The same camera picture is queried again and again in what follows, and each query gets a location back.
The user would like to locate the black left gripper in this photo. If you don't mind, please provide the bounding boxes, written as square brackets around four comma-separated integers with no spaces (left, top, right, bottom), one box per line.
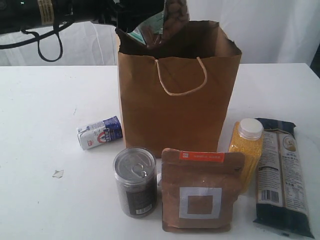
[72,0,165,33]

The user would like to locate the clear nut jar gold lid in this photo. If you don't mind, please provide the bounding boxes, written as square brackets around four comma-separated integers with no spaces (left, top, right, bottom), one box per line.
[128,0,190,49]

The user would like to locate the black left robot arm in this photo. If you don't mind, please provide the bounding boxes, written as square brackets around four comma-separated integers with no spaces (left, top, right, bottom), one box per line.
[0,0,165,34]

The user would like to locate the brown paper shopping bag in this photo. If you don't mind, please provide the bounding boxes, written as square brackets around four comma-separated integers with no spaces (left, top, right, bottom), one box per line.
[115,20,242,158]

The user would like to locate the small blue white milk carton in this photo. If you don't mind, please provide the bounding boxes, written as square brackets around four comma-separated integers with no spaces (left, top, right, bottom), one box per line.
[76,116,123,150]

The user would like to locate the white backdrop curtain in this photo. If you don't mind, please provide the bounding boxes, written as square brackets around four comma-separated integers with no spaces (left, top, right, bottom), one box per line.
[0,0,320,66]

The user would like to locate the clear can dark grains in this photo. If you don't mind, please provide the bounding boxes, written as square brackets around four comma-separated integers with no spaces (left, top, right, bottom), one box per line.
[113,147,158,218]

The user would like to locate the small white plastic piece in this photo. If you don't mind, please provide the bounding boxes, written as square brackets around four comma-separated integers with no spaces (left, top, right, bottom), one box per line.
[157,173,162,187]

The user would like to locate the yellow millet plastic bottle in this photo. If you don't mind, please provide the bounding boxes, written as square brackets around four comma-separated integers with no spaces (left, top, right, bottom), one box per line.
[228,118,264,194]

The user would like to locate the small torn label scrap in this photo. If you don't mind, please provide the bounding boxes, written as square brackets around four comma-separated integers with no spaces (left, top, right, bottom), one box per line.
[52,169,64,179]

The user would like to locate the brown kraft stand-up pouch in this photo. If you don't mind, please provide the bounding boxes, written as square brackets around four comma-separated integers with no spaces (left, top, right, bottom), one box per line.
[161,148,245,233]

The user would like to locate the dark blue noodle packet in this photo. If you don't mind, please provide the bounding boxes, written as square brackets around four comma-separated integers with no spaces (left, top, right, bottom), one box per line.
[254,118,314,238]

